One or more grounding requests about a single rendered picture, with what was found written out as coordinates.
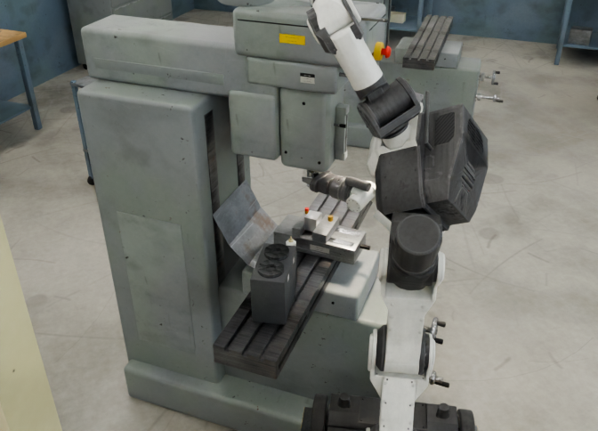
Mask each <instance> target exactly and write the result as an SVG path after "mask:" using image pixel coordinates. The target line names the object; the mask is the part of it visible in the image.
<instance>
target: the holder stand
mask: <svg viewBox="0 0 598 431"><path fill-rule="evenodd" d="M250 289H251V306H252V321H258V322H265V323H273V324H280V325H286V322H287V317H288V314H289V310H290V307H291V304H292V301H293V298H294V294H295V289H296V246H288V245H283V244H269V243H264V244H263V248H262V251H261V253H260V255H259V257H258V260H257V263H256V265H255V268H254V271H253V273H252V276H251V278H250Z"/></svg>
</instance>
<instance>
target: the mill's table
mask: <svg viewBox="0 0 598 431"><path fill-rule="evenodd" d="M372 203H373V202H372V201H371V200H370V201H369V202H368V203H367V205H366V206H365V207H364V208H362V209H361V210H360V212H359V213H355V212H353V211H351V210H350V209H349V208H348V207H347V204H346V202H343V201H341V200H339V199H334V198H332V197H331V196H330V195H329V194H328V195H326V194H323V193H321V192H320V193H319V194H318V196H317V197H316V199H315V200H314V201H313V202H312V203H311V205H310V207H309V210H312V211H316V212H320V213H322V219H323V217H324V216H325V215H331V216H338V217H339V225H340V226H344V227H348V228H352V229H356V230H358V229H359V227H360V225H361V223H362V222H363V220H364V218H365V216H366V214H367V212H368V211H369V209H370V207H371V205H372ZM339 264H340V262H339V261H336V260H332V259H328V258H325V257H321V256H315V255H311V254H307V253H303V252H299V251H296V289H295V294H294V298H293V301H292V304H291V307H290V310H289V314H288V317H287V322H286V325H280V324H273V323H265V322H258V321H252V306H251V291H250V292H249V294H248V295H247V296H246V298H245V300H244V301H243V303H242V304H241V305H240V307H239V308H238V310H237V311H236V312H235V313H234V315H233V316H232V318H231V319H230V321H229V322H228V324H227V325H226V327H225V328H224V329H223V331H222V333H221V334H220V336H219V337H218V338H217V339H216V340H215V342H214V344H213V349H214V362H218V363H220V364H224V365H227V366H231V367H233V368H237V369H240V370H245V371H249V372H252V373H255V374H258V375H262V376H265V377H268V378H274V379H277V378H278V376H279V373H280V372H281V371H282V369H283V367H284V365H285V363H286V361H287V359H288V357H289V355H290V354H291V352H292V351H293V349H294V347H295V344H296V342H297V341H298V339H299V337H300V336H301V334H302V332H303V330H304V328H305V326H306V324H307V322H308V321H309V319H310V318H311V315H312V313H313V312H314V310H315V308H316V306H317V304H318V302H319V301H320V299H321V297H322V295H323V293H324V291H325V290H326V288H327V285H328V283H329V282H330V281H331V279H332V277H333V275H334V273H335V271H336V269H337V267H338V265H339Z"/></svg>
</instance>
